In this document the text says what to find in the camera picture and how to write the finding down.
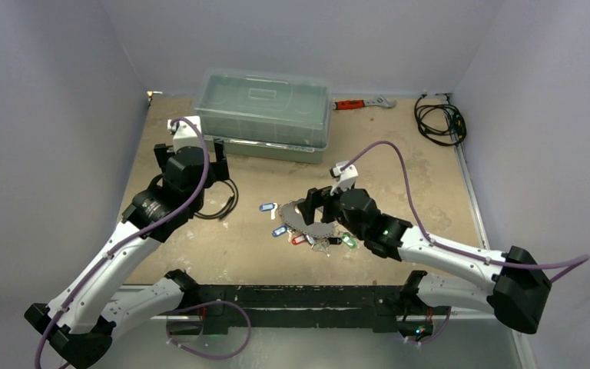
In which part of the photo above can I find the metal keyring plate with keys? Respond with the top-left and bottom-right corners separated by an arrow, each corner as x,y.
270,199 -> 359,257

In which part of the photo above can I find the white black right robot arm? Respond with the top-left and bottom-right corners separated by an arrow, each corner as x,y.
295,187 -> 552,334

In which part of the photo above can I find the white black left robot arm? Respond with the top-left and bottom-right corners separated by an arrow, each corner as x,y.
25,143 -> 230,368

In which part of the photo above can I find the green clear-lid storage box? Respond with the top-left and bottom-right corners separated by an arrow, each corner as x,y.
191,68 -> 333,165

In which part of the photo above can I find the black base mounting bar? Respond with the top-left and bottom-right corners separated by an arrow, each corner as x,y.
170,284 -> 430,334

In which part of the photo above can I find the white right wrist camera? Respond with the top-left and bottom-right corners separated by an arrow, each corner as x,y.
330,161 -> 358,195

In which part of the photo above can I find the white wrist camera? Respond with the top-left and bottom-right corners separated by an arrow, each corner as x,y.
167,115 -> 203,153
330,161 -> 358,195

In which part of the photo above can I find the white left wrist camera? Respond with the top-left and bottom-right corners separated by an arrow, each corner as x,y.
167,115 -> 203,153

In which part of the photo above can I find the black USB cable loop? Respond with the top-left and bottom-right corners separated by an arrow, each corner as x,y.
150,173 -> 240,221

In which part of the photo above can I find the red handled adjustable wrench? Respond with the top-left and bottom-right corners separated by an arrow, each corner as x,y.
332,96 -> 397,111

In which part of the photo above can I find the black coiled cable bundle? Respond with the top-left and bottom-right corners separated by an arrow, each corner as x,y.
413,93 -> 468,148

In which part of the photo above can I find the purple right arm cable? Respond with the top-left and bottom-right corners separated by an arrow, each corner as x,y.
340,140 -> 590,347

